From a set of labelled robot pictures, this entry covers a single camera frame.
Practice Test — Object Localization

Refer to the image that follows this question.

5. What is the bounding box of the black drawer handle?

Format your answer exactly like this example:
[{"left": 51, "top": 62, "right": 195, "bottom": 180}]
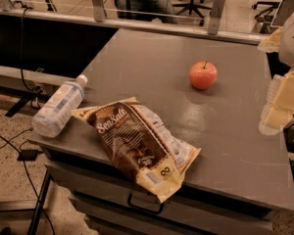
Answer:
[{"left": 126, "top": 193, "right": 165, "bottom": 215}]

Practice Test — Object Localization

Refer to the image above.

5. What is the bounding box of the brown chip bag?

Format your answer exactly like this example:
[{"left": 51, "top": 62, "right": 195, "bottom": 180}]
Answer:
[{"left": 72, "top": 98, "right": 201, "bottom": 202}]

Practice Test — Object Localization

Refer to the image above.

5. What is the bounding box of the black power adapter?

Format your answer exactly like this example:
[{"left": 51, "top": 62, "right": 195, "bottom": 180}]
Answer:
[{"left": 18, "top": 149, "right": 39, "bottom": 161}]

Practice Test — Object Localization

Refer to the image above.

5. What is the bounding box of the black floor cable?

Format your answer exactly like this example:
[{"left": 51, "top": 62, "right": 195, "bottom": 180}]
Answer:
[{"left": 0, "top": 127, "right": 57, "bottom": 235}]

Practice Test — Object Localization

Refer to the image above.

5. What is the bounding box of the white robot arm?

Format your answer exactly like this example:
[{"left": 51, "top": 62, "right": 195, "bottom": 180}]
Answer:
[{"left": 258, "top": 0, "right": 294, "bottom": 135}]

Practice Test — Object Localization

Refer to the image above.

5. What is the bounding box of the black office chair right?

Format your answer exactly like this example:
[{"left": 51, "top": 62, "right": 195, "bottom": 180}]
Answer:
[{"left": 252, "top": 1, "right": 279, "bottom": 23}]

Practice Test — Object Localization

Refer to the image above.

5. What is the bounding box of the metal railing post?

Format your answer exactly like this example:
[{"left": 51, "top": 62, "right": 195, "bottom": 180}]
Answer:
[
  {"left": 92, "top": 0, "right": 106, "bottom": 23},
  {"left": 208, "top": 0, "right": 225, "bottom": 35}
]

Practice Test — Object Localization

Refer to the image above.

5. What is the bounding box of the clear plastic water bottle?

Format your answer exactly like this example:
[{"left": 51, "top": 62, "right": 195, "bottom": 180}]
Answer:
[{"left": 31, "top": 74, "right": 88, "bottom": 138}]

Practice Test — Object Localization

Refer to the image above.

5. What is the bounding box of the red apple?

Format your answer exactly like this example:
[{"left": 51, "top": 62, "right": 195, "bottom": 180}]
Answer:
[{"left": 189, "top": 61, "right": 218, "bottom": 90}]

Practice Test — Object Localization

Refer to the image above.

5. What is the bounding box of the metal railing post right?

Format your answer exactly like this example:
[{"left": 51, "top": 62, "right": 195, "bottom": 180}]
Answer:
[{"left": 208, "top": 0, "right": 225, "bottom": 35}]

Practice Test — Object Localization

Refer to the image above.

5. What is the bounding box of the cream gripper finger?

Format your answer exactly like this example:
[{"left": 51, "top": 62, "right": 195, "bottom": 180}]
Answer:
[
  {"left": 259, "top": 68, "right": 294, "bottom": 135},
  {"left": 258, "top": 27, "right": 282, "bottom": 53}
]

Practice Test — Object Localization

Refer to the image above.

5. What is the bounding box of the seated person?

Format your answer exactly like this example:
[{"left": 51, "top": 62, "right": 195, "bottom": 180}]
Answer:
[{"left": 115, "top": 0, "right": 178, "bottom": 24}]

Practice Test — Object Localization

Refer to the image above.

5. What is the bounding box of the grey drawer cabinet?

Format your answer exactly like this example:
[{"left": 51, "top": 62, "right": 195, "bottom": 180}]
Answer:
[{"left": 46, "top": 150, "right": 273, "bottom": 235}]

